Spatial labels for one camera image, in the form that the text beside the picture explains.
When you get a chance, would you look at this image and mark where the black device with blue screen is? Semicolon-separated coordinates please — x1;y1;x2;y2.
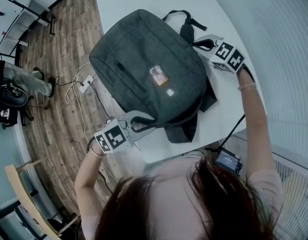
213;147;243;176

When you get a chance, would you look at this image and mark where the pale bangle bracelet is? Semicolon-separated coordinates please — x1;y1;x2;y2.
238;82;257;92

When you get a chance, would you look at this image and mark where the coiled white cord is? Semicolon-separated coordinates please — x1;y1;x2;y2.
64;62;96;137

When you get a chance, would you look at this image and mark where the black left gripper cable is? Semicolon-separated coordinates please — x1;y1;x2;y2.
86;136;112;192

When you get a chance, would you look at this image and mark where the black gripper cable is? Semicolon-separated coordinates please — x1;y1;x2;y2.
86;136;112;192
206;63;256;152

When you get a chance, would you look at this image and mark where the black office chair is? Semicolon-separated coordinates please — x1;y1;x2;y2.
0;101;34;130

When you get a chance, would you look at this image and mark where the thin black floor cable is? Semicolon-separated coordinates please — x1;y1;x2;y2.
53;76;84;87

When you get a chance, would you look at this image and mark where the black metal stand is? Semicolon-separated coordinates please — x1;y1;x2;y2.
0;0;56;60

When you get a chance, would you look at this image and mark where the person's right forearm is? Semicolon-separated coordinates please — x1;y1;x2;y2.
237;67;276;180

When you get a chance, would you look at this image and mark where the white power strip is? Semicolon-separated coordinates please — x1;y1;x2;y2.
78;75;95;94

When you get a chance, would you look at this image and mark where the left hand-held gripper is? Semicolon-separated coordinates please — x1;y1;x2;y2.
93;109;157;155

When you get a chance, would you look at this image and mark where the person's pale pink shirt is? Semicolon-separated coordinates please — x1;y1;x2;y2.
80;156;284;240

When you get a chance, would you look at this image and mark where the wooden chair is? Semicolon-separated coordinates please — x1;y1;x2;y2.
3;156;81;240

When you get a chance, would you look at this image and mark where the dark grey backpack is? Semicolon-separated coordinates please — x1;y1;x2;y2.
88;8;218;145

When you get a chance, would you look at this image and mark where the person's left forearm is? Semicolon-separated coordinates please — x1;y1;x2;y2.
74;143;107;220

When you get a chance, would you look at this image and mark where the thin gold bracelet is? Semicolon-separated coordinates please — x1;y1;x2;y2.
90;142;107;158

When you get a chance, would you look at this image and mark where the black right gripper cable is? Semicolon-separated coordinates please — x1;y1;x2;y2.
206;63;256;152

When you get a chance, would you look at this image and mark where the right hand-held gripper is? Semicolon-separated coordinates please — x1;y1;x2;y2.
192;33;246;74

